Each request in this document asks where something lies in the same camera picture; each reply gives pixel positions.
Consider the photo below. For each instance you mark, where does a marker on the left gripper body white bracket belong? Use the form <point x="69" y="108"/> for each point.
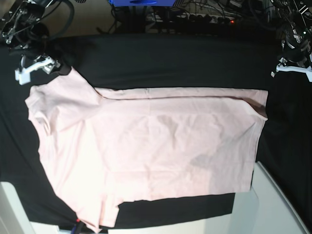
<point x="283" y="67"/>

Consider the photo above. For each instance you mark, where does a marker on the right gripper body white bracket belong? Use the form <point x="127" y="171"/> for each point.
<point x="23" y="74"/>

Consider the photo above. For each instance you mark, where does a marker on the pink T-shirt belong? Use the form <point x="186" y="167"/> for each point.
<point x="101" y="147"/>

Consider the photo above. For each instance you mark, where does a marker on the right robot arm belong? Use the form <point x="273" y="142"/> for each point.
<point x="22" y="32"/>

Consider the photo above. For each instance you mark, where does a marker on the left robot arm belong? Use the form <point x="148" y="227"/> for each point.
<point x="296" y="36"/>

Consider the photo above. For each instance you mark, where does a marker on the black table cloth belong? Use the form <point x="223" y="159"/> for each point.
<point x="142" y="61"/>

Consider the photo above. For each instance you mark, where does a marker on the black power strip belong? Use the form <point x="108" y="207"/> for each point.
<point x="185" y="17"/>

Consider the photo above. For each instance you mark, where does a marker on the blue pen with red tip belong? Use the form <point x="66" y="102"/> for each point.
<point x="77" y="227"/>

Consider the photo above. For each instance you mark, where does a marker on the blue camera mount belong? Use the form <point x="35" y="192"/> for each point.
<point x="120" y="3"/>

